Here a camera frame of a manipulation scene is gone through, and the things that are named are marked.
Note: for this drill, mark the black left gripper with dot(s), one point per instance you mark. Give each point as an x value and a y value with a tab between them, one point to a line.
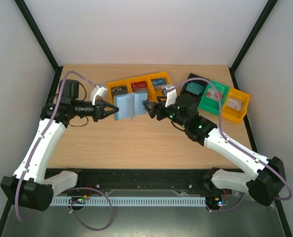
100	113

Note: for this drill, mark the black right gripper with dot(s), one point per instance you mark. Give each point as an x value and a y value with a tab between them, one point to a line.
159	111

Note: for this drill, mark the blue card holder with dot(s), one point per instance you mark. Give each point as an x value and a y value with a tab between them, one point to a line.
130	105

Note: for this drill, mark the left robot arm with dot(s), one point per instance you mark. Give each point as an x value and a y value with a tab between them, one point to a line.
28	187

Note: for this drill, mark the black card stack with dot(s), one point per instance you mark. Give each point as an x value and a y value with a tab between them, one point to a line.
119	90

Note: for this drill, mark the blue card stack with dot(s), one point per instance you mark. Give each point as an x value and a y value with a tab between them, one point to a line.
158	83

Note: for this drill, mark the teal card stack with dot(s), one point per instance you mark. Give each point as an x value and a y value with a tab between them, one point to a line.
194	88

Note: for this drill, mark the red circle card stack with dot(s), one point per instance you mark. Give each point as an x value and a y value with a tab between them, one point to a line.
214	95

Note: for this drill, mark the yellow bin left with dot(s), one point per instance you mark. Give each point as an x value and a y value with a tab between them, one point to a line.
117	83

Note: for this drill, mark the black plastic bin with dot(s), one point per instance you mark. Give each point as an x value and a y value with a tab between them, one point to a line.
183	91

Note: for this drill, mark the green plastic bin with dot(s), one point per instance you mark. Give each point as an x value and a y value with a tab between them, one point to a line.
211	105

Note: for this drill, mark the yellow bin right group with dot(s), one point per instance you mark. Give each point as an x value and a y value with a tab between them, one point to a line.
234	115

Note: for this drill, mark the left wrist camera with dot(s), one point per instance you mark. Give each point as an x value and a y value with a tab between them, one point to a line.
98	92

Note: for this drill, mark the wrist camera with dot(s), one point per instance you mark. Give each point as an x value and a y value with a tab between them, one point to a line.
98	92
169	91

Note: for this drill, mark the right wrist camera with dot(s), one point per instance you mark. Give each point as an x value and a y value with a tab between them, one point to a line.
169	91

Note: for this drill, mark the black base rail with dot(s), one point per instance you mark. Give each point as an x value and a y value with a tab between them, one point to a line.
194	182

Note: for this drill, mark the white slotted cable duct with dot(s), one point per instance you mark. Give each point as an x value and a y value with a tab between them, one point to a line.
132	201

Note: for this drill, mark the black left frame post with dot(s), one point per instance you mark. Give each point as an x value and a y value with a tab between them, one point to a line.
23	8

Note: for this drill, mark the black corner frame post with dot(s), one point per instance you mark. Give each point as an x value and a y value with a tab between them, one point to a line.
269	6

